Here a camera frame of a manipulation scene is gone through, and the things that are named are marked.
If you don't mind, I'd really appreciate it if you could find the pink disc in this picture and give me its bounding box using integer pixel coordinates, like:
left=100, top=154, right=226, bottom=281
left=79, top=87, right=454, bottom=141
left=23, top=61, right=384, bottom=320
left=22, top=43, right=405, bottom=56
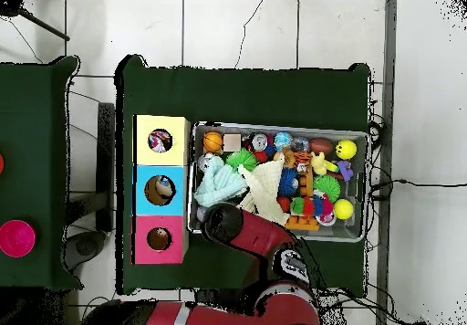
left=0, top=219, right=37, bottom=259

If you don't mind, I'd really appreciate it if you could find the clear mesh bin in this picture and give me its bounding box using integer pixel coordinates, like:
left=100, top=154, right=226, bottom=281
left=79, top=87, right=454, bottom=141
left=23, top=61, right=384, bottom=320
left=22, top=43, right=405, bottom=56
left=186, top=122, right=368, bottom=243

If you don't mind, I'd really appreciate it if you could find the mint green cloth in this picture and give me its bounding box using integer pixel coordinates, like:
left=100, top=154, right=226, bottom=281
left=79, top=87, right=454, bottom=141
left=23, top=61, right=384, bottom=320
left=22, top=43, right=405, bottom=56
left=192, top=156, right=249, bottom=209

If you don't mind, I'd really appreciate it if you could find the black tripod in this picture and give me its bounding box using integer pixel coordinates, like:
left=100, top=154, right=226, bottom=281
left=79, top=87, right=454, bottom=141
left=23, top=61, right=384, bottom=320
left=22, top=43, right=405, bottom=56
left=0, top=0, right=72, bottom=43

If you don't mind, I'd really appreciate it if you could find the silver can with open top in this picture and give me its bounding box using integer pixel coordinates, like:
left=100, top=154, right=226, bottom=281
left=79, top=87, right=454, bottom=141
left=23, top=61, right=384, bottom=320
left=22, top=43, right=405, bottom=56
left=249, top=131, right=271, bottom=152

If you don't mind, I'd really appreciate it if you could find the cream yellow cloth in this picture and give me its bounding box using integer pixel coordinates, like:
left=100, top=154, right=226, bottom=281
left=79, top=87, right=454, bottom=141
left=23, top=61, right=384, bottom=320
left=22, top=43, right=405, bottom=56
left=236, top=152, right=287, bottom=215

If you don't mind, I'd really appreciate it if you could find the side table with green cloth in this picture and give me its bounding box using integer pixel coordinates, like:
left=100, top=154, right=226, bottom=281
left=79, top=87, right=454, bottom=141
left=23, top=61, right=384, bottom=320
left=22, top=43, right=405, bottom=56
left=0, top=56, right=81, bottom=291

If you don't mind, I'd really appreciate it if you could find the blue spiky ball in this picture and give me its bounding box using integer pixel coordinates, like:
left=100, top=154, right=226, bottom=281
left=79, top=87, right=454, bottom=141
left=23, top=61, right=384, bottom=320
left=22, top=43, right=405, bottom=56
left=277, top=170, right=302, bottom=198

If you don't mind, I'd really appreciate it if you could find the globe print ball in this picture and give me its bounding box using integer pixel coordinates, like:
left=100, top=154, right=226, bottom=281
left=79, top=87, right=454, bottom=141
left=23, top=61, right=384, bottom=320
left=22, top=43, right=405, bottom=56
left=273, top=131, right=294, bottom=152

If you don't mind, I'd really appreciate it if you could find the small orange basketball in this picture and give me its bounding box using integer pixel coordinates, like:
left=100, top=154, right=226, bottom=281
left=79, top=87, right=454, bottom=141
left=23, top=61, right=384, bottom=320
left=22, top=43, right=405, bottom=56
left=202, top=131, right=225, bottom=155

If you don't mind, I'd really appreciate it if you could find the green fuzzy toy with eyes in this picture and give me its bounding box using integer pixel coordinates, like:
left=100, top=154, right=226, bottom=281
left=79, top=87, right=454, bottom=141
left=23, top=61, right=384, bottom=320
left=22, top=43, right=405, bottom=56
left=225, top=149, right=259, bottom=172

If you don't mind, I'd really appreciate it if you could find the colourful polka dot cloth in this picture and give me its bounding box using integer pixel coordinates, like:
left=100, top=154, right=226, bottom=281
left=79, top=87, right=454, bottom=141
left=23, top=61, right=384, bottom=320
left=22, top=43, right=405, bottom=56
left=149, top=128, right=175, bottom=154

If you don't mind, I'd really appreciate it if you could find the yellow smiley ball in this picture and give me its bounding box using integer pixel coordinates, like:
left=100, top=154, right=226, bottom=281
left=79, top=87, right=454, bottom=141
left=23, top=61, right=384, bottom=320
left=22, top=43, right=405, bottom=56
left=335, top=138, right=358, bottom=161

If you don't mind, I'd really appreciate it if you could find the small wooden cube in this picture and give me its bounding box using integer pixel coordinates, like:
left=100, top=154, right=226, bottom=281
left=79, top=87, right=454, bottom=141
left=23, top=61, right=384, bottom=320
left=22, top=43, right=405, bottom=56
left=223, top=133, right=243, bottom=153

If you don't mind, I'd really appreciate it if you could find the wooden box with three holes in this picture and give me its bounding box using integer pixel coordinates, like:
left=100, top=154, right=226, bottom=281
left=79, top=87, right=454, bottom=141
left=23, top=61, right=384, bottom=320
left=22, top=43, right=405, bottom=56
left=131, top=114, right=193, bottom=267

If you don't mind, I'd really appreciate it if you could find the plain yellow ball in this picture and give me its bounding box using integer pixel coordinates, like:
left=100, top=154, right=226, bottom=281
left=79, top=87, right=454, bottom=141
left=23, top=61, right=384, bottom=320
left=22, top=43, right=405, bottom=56
left=333, top=198, right=356, bottom=221

